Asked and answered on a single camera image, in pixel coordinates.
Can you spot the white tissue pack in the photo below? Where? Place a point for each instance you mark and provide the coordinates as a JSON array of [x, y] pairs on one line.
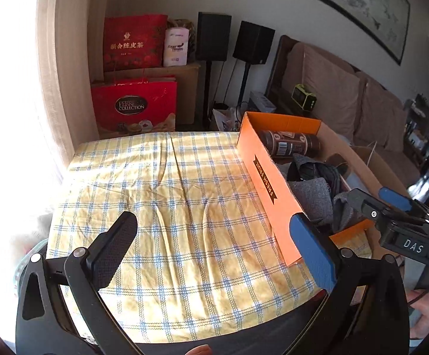
[[175, 46]]

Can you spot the grey knit cloth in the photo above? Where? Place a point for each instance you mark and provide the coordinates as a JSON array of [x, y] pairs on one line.
[[310, 196]]

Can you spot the dark bottle with ribbed cap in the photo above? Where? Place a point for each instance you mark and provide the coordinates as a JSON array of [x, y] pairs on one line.
[[292, 142]]

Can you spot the white box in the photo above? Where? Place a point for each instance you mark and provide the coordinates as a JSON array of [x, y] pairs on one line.
[[262, 101]]

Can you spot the red gift box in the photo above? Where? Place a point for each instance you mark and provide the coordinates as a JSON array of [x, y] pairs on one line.
[[134, 42]]

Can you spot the framed wall painting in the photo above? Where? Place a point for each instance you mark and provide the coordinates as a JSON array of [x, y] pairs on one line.
[[358, 3]]

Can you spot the brown cardboard box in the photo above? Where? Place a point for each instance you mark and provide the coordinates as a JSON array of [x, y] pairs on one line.
[[188, 92]]

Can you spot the orange cardboard box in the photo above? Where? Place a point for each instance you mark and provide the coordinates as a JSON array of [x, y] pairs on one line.
[[266, 177]]

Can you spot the black speaker stand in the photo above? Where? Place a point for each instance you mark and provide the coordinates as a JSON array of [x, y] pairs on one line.
[[244, 85]]

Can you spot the beige curtain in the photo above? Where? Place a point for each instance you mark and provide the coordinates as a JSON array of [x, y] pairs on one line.
[[51, 63]]

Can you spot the green alarm clock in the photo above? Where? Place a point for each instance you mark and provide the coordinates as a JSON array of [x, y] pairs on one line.
[[305, 97]]

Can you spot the person's dark clothing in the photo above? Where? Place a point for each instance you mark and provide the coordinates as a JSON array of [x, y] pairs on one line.
[[255, 332]]

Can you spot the brown sofa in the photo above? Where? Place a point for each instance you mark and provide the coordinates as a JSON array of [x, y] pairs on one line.
[[332, 88]]

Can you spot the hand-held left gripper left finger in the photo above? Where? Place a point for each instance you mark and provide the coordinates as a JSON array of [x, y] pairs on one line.
[[114, 251]]

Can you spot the black speaker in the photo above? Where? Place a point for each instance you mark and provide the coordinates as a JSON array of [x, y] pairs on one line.
[[213, 36], [253, 42]]

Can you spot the red gift bag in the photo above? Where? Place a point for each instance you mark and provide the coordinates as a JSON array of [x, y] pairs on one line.
[[133, 107]]

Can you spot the white plastic bag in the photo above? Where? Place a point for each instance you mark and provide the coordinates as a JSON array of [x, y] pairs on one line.
[[225, 118]]

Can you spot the yellow plaid blanket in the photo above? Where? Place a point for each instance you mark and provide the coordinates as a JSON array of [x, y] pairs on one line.
[[162, 210]]

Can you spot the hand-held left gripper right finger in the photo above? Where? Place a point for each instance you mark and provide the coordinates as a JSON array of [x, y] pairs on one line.
[[316, 255]]

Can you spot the person's left hand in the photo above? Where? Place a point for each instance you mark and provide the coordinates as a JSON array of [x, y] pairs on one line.
[[199, 350]]

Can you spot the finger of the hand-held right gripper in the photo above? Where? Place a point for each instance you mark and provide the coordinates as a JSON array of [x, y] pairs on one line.
[[395, 198], [364, 201]]

